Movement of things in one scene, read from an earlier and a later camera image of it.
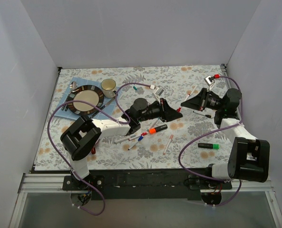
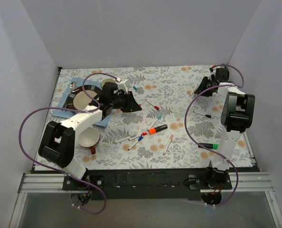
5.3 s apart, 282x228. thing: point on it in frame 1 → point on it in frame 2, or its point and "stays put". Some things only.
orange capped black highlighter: x=153 y=130 stays put
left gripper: x=163 y=110 → x=127 y=101
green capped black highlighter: x=209 y=146 stays put
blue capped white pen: x=140 y=138 stays put
